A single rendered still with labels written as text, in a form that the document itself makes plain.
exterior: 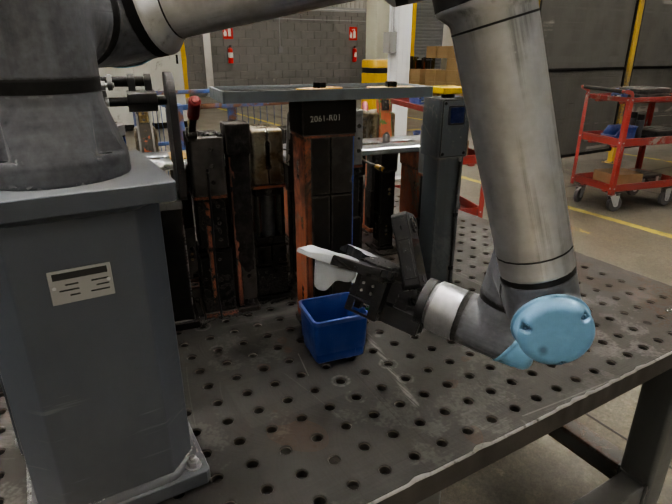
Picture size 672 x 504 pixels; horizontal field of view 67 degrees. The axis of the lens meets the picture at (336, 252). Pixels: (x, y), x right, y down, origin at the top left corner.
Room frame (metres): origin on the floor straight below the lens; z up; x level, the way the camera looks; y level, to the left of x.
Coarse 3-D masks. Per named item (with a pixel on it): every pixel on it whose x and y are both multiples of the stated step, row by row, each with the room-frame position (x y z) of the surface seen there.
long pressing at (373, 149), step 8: (400, 136) 1.45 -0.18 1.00; (408, 136) 1.45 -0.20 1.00; (416, 136) 1.45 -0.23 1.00; (376, 144) 1.32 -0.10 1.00; (384, 144) 1.32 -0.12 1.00; (392, 144) 1.32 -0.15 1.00; (400, 144) 1.32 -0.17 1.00; (408, 144) 1.32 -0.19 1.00; (416, 144) 1.30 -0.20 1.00; (144, 152) 1.21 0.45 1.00; (152, 152) 1.21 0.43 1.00; (160, 152) 1.21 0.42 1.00; (368, 152) 1.23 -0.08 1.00; (376, 152) 1.24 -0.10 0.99; (384, 152) 1.25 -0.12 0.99; (392, 152) 1.26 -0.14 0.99; (400, 152) 1.26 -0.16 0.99; (152, 160) 1.09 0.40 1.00; (160, 160) 1.09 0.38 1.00; (168, 160) 1.11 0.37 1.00; (184, 160) 1.11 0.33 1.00; (184, 168) 1.07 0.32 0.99
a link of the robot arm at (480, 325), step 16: (464, 304) 0.61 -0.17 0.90; (480, 304) 0.60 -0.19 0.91; (464, 320) 0.60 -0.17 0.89; (480, 320) 0.59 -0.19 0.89; (496, 320) 0.58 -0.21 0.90; (464, 336) 0.59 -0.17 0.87; (480, 336) 0.58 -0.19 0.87; (496, 336) 0.57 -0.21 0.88; (512, 336) 0.57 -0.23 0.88; (480, 352) 0.59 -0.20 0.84; (496, 352) 0.57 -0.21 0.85; (512, 352) 0.56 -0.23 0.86
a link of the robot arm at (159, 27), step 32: (128, 0) 0.61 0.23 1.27; (160, 0) 0.63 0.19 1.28; (192, 0) 0.62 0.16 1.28; (224, 0) 0.62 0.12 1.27; (256, 0) 0.62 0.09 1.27; (288, 0) 0.62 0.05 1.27; (320, 0) 0.62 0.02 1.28; (352, 0) 0.64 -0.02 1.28; (384, 0) 0.64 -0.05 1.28; (416, 0) 0.62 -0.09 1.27; (128, 32) 0.62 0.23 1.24; (160, 32) 0.63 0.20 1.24; (192, 32) 0.65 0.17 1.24; (128, 64) 0.69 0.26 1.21
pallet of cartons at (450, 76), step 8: (432, 48) 14.83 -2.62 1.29; (440, 48) 14.59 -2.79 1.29; (448, 48) 14.34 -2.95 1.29; (432, 56) 14.81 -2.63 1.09; (440, 56) 14.57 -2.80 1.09; (448, 56) 14.32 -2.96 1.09; (448, 64) 14.29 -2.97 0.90; (456, 64) 14.06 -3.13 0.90; (432, 72) 14.78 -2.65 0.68; (440, 72) 14.53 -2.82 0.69; (448, 72) 14.28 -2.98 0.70; (456, 72) 14.04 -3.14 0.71; (432, 80) 14.76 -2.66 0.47; (440, 80) 14.51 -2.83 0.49; (448, 80) 14.26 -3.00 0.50; (456, 80) 14.03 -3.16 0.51
